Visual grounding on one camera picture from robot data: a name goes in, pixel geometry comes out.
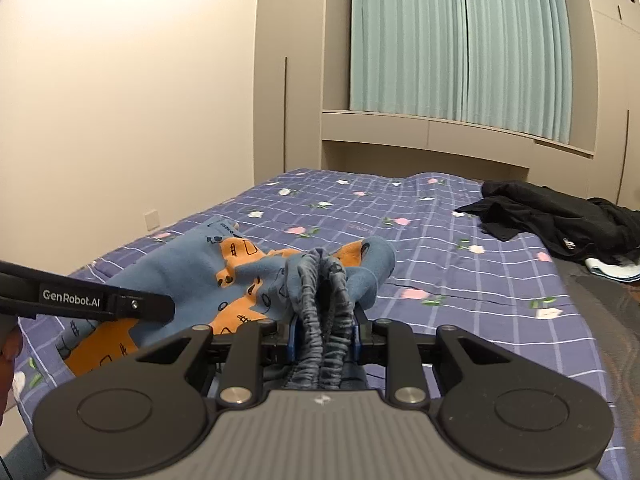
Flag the blue orange patterned pants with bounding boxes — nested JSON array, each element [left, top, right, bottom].
[[55, 217, 395, 390]]

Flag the black clothing pile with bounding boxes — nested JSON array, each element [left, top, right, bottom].
[[457, 181, 639, 264]]

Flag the person's left hand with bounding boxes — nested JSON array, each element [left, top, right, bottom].
[[0, 325, 23, 422]]

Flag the purple checked floral bedspread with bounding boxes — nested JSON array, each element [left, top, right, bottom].
[[4, 170, 631, 479]]

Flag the grey quilted mattress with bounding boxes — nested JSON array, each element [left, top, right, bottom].
[[554, 259, 640, 479]]

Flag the light blue white cloth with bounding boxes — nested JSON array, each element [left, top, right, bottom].
[[585, 258, 640, 283]]

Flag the beige wardrobe headboard unit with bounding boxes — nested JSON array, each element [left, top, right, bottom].
[[254, 0, 639, 209]]

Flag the teal window curtain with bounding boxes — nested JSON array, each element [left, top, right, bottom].
[[349, 0, 573, 143]]

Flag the white wall socket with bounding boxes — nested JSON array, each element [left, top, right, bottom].
[[143, 209, 160, 232]]

